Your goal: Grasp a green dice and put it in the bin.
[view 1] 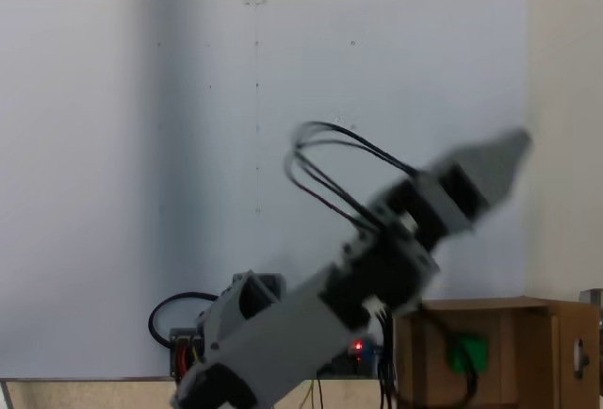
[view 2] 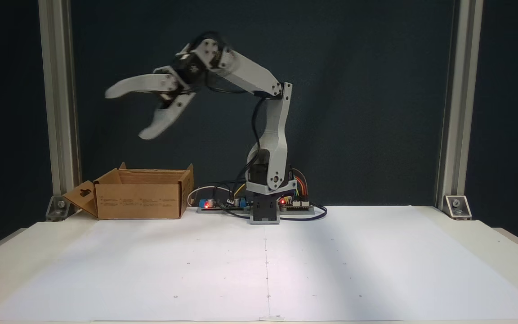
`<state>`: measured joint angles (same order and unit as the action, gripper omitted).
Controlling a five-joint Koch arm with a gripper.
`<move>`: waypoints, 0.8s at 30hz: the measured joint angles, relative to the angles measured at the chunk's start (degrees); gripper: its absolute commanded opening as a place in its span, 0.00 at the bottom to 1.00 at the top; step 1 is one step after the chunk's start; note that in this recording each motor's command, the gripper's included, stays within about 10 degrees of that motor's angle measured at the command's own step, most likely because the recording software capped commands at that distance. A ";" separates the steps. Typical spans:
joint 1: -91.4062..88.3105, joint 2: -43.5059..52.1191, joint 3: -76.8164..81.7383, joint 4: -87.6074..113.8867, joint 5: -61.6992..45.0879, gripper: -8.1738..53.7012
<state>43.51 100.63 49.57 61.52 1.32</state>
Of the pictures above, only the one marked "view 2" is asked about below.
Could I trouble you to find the brown cardboard box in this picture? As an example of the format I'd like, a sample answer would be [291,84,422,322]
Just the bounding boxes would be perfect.
[63,163,195,220]

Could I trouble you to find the aluminium frame post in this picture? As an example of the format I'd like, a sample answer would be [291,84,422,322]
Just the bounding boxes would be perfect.
[434,0,484,212]
[39,0,82,198]

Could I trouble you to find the thin white cable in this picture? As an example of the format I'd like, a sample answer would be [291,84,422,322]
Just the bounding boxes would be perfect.
[187,184,223,207]

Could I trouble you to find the circuit board with coloured wires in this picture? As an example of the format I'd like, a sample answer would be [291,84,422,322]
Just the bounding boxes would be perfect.
[279,194,315,213]

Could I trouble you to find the long black servo cable bundle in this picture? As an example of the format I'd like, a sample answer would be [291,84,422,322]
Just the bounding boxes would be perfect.
[216,96,269,213]

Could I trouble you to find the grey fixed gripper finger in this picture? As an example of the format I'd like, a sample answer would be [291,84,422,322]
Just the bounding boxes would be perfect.
[105,73,179,100]

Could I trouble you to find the metal corner bracket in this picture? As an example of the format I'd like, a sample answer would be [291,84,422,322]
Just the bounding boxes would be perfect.
[45,195,71,222]
[443,195,472,220]

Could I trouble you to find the short black servo cable bundle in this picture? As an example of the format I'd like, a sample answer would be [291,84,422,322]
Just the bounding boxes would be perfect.
[205,83,264,97]

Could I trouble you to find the coloured jumper wires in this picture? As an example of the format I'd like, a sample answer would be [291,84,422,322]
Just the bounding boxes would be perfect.
[290,169,309,202]

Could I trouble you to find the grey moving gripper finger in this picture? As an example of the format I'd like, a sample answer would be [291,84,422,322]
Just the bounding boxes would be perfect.
[138,92,196,140]

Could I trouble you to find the circuit board with blue parts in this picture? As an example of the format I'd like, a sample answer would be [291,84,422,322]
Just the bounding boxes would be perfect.
[197,197,251,213]

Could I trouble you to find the white paper sheet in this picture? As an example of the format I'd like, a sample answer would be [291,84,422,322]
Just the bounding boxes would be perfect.
[0,206,518,322]

